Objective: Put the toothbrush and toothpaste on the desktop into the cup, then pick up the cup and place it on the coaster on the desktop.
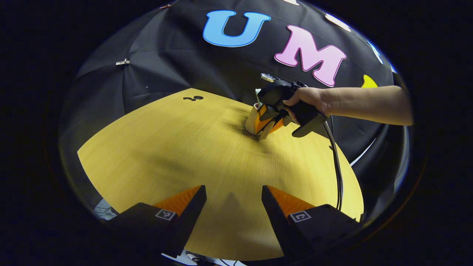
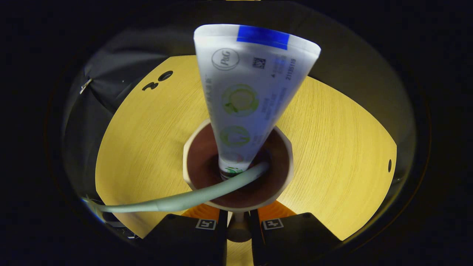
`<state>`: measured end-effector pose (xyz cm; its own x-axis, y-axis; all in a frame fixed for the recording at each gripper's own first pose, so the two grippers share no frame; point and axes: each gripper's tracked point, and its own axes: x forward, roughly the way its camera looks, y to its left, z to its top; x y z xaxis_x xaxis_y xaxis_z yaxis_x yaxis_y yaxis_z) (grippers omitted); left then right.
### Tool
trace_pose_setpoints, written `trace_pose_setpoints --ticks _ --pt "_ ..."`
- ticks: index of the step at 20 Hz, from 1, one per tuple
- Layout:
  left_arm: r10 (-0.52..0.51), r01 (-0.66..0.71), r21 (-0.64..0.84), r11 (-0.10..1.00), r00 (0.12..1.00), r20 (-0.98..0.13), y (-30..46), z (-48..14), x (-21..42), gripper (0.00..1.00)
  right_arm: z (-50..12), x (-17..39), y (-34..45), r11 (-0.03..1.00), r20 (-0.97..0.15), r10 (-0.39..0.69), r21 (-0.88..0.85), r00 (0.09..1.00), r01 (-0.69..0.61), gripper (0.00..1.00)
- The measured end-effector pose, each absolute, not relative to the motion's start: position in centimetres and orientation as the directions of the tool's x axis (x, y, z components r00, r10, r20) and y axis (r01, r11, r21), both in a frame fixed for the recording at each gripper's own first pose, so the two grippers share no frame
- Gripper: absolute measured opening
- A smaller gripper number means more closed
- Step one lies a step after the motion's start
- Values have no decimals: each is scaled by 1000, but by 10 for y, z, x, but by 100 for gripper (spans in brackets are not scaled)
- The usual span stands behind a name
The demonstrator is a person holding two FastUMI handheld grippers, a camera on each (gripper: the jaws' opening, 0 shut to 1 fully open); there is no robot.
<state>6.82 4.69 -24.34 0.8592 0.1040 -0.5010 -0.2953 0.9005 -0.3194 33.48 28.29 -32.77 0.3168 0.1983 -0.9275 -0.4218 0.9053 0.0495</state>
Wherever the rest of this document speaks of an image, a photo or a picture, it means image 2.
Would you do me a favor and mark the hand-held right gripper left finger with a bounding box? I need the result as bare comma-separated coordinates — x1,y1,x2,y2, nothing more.
142,202,228,266

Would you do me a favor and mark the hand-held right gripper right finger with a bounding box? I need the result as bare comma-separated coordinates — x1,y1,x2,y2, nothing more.
250,201,343,266

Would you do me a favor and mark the light blue toothbrush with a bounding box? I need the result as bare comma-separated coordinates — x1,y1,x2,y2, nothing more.
83,161,269,214

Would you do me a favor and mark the beige cup with brown inside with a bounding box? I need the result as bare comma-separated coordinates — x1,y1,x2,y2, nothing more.
183,119,295,243

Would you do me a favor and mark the white toothpaste tube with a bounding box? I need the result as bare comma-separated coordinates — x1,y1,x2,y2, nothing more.
194,24,321,180

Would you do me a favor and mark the wooden desktop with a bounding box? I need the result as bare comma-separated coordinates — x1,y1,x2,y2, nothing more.
95,55,398,266

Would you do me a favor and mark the black backdrop cloth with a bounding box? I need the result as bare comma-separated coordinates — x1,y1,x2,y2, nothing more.
61,11,418,207

